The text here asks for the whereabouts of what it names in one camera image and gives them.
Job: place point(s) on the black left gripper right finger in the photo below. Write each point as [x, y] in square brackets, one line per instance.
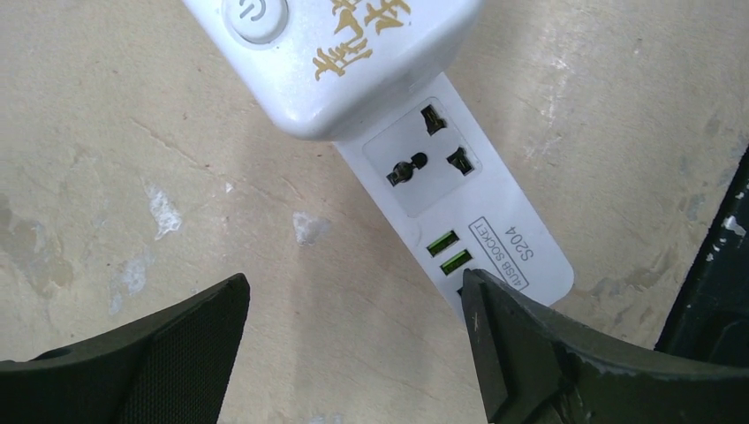
[536, 365]

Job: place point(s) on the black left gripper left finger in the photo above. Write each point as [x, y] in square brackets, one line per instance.
[172, 366]

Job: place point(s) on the white USB power strip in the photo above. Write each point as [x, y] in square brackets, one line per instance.
[445, 190]

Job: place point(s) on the white cube plug adapter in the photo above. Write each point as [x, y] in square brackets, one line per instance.
[319, 69]

